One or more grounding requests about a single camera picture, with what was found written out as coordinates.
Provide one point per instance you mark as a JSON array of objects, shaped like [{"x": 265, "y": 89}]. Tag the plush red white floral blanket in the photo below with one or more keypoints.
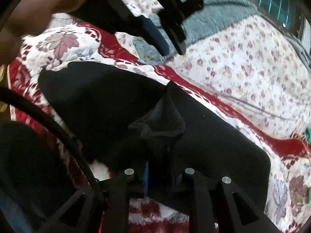
[{"x": 65, "y": 43}]

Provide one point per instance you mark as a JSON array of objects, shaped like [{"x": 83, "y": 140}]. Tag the person's left hand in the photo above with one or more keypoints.
[{"x": 31, "y": 17}]

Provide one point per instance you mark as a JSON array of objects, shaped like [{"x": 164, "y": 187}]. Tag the black pants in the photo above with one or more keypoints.
[{"x": 109, "y": 102}]

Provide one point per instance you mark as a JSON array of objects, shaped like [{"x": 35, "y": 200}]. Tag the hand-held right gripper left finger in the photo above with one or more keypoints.
[{"x": 146, "y": 179}]

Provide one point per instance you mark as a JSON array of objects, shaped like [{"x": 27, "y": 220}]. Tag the white small-flower bed sheet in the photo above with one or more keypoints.
[{"x": 243, "y": 65}]

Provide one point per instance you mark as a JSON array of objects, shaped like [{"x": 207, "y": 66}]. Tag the grey-blue fleece blanket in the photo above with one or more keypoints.
[{"x": 218, "y": 14}]

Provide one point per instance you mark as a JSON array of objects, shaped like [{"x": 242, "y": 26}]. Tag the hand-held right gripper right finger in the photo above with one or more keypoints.
[{"x": 192, "y": 187}]

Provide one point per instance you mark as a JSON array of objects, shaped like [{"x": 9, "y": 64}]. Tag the green cloth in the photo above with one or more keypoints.
[{"x": 308, "y": 134}]

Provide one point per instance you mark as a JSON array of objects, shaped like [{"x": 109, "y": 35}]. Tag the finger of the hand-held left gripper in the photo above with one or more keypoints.
[
  {"x": 176, "y": 29},
  {"x": 155, "y": 37}
]

